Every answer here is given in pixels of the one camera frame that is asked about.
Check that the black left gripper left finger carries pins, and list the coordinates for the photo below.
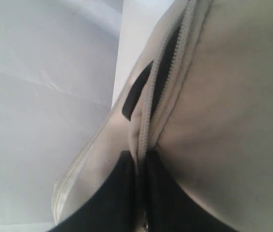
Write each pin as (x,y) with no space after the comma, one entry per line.
(117,206)

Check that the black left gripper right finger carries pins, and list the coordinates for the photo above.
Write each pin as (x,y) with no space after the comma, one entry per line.
(168,208)

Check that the cream fabric duffel bag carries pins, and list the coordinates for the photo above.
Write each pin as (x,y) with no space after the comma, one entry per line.
(201,95)

